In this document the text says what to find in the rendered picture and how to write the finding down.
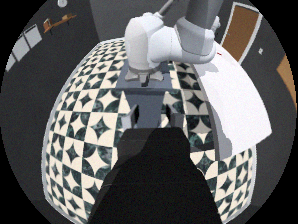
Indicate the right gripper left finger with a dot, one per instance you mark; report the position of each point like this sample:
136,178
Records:
129,120

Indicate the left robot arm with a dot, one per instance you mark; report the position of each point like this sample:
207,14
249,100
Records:
169,5

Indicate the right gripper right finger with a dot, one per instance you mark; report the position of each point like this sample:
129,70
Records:
175,118

